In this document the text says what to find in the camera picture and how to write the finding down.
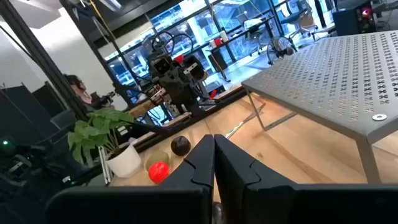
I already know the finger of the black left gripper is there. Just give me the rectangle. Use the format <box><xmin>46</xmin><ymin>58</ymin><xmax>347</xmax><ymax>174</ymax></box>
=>
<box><xmin>185</xmin><ymin>62</ymin><xmax>206</xmax><ymax>81</ymax></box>
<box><xmin>152</xmin><ymin>57</ymin><xmax>172</xmax><ymax>76</ymax></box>

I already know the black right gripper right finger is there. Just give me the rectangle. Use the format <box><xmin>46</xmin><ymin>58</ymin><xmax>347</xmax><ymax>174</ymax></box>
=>
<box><xmin>214</xmin><ymin>134</ymin><xmax>398</xmax><ymax>224</ymax></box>

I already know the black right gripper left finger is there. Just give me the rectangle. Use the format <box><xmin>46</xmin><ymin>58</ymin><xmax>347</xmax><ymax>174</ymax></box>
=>
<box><xmin>45</xmin><ymin>134</ymin><xmax>216</xmax><ymax>224</ymax></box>

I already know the glossy black round fruit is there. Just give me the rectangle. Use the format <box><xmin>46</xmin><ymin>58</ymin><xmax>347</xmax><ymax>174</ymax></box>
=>
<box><xmin>211</xmin><ymin>201</ymin><xmax>225</xmax><ymax>224</ymax></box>

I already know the shiny red round fruit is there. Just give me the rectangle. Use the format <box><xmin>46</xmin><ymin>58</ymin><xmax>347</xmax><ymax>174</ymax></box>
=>
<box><xmin>148</xmin><ymin>161</ymin><xmax>170</xmax><ymax>185</ymax></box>

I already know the beige melon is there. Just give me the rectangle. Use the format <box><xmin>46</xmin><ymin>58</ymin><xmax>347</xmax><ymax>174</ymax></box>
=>
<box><xmin>145</xmin><ymin>150</ymin><xmax>170</xmax><ymax>171</ymax></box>

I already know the dark brown plum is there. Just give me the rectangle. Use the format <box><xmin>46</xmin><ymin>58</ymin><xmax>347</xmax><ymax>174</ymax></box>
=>
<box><xmin>170</xmin><ymin>135</ymin><xmax>192</xmax><ymax>157</ymax></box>

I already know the green plant white pot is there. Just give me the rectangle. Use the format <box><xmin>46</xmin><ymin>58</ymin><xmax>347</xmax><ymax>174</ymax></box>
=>
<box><xmin>67</xmin><ymin>107</ymin><xmax>142</xmax><ymax>179</ymax></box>

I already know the person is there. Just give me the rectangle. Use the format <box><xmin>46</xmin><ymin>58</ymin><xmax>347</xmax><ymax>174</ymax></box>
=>
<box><xmin>62</xmin><ymin>73</ymin><xmax>94</xmax><ymax>112</ymax></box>

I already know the round floor fan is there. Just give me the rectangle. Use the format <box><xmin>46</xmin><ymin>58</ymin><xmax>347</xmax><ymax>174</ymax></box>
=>
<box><xmin>266</xmin><ymin>35</ymin><xmax>298</xmax><ymax>65</ymax></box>

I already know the black office chair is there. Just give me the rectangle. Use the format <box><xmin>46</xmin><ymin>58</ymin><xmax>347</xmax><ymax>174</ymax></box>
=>
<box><xmin>281</xmin><ymin>0</ymin><xmax>320</xmax><ymax>40</ymax></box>

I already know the grey perforated metal riser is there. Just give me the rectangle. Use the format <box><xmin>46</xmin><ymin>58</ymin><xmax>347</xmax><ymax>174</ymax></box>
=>
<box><xmin>241</xmin><ymin>29</ymin><xmax>398</xmax><ymax>185</ymax></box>

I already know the black computer tower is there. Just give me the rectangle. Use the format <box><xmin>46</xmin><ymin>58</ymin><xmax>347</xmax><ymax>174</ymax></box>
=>
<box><xmin>331</xmin><ymin>1</ymin><xmax>377</xmax><ymax>37</ymax></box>

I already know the silver aluminium extrusion post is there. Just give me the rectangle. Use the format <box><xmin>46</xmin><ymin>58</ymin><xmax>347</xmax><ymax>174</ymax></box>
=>
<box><xmin>98</xmin><ymin>145</ymin><xmax>113</xmax><ymax>185</ymax></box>

